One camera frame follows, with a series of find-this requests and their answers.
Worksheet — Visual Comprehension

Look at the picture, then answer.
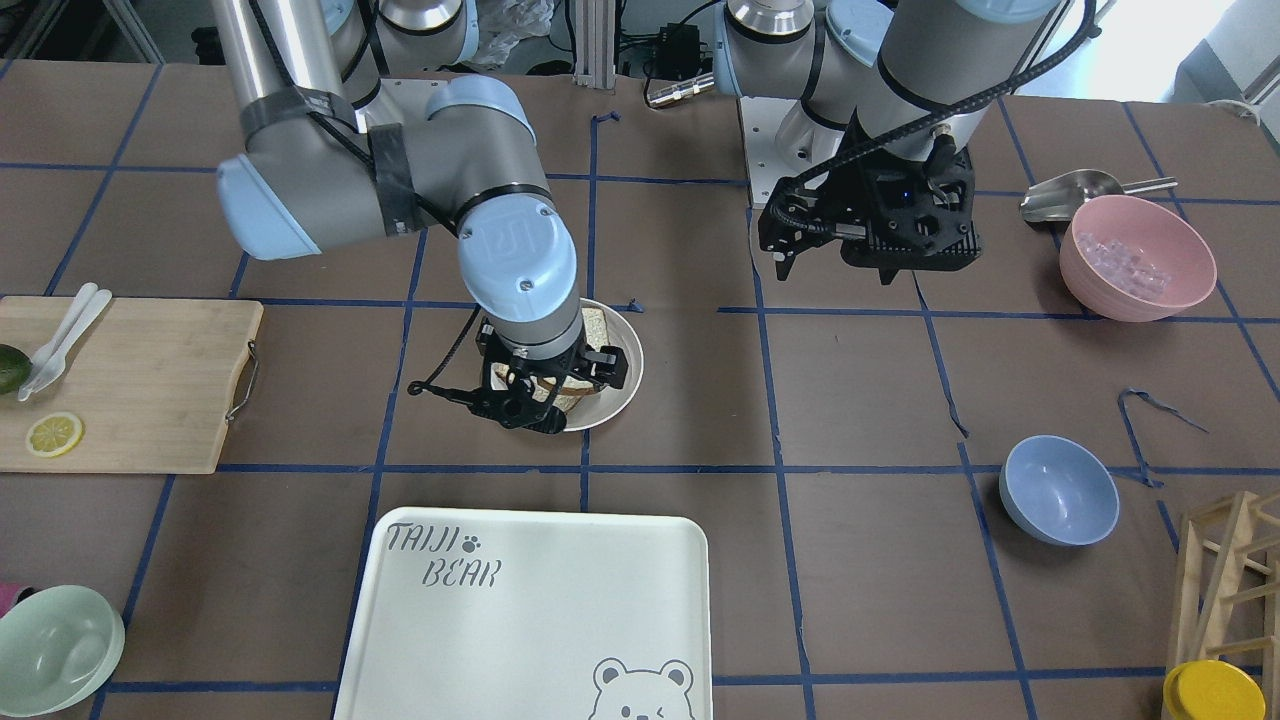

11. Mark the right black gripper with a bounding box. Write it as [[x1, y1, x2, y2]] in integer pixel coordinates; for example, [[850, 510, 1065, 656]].
[[468, 320, 630, 436]]

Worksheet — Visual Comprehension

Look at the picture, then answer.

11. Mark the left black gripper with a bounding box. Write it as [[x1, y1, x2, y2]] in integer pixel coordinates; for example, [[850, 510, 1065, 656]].
[[756, 140, 983, 286]]

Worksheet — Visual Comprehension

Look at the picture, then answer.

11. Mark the white round plate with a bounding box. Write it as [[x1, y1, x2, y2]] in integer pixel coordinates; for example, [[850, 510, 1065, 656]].
[[497, 299, 644, 432]]

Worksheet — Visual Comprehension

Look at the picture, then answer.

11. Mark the bread slice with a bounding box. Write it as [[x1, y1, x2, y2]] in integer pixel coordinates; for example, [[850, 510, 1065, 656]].
[[581, 304, 611, 352], [490, 363, 600, 413]]

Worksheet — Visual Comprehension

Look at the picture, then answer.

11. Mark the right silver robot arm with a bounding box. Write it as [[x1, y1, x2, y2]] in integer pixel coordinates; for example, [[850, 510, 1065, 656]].
[[212, 1, 643, 434]]

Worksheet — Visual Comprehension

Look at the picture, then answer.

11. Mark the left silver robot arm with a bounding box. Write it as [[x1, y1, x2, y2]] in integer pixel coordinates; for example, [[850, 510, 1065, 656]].
[[712, 1, 1061, 284]]

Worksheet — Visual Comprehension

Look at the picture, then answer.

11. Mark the metal scoop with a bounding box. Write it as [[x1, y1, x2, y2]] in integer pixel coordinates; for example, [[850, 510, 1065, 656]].
[[1019, 169, 1179, 224]]

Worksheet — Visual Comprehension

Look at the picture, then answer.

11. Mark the cream bear serving tray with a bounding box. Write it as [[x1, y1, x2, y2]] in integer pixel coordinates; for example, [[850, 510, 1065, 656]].
[[334, 507, 714, 719]]

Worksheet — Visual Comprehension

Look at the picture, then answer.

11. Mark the pink bowl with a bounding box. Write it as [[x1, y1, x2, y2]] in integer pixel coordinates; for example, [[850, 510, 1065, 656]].
[[1059, 195, 1219, 322]]

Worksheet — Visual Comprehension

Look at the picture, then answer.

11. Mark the blue bowl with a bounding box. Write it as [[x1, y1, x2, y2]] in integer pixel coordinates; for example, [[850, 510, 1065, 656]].
[[998, 436, 1120, 547]]

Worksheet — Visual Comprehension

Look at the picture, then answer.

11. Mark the wooden cutting board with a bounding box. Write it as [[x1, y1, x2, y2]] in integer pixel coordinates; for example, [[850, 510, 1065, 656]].
[[1, 297, 264, 475]]

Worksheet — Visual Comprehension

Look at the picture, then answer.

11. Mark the white plastic spoon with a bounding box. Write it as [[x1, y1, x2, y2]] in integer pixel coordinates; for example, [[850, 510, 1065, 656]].
[[28, 288, 113, 398]]

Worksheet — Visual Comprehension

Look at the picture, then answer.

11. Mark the lemon slice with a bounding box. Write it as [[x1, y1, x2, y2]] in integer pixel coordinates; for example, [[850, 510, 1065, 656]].
[[26, 413, 84, 459]]

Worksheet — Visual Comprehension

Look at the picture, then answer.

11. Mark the wooden dish rack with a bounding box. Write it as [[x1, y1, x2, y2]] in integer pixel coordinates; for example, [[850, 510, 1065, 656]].
[[1166, 491, 1279, 701]]

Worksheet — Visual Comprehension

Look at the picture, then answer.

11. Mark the green avocado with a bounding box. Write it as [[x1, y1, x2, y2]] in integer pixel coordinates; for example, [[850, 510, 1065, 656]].
[[0, 345, 32, 395]]

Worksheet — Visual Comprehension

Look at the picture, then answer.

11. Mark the yellow cup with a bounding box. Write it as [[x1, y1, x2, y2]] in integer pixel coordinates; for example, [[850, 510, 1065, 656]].
[[1162, 659, 1267, 719]]

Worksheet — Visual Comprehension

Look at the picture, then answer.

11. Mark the green bowl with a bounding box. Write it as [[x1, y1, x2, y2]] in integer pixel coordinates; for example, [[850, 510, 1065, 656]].
[[1, 585, 125, 717]]

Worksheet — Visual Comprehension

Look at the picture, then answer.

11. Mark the pink cloth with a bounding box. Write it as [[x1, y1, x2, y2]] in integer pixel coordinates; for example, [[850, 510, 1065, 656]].
[[0, 582, 37, 618]]

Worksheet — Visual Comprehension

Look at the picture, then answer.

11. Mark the aluminium frame post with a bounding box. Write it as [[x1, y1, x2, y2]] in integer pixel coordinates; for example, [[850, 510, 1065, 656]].
[[564, 1, 622, 92]]

